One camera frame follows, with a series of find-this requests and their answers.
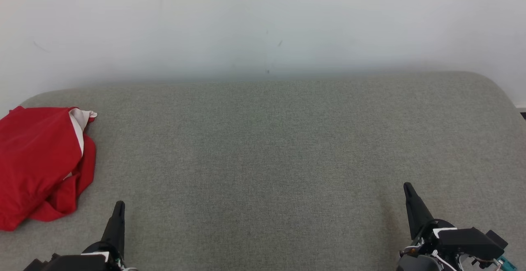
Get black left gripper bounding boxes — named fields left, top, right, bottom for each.
left=23, top=200, right=126, bottom=271

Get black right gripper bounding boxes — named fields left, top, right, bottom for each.
left=404, top=182, right=456, bottom=263

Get red shorts white trim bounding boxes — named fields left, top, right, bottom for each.
left=0, top=106, right=98, bottom=231

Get thin white gripper cable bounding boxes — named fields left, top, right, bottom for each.
left=429, top=250, right=457, bottom=271

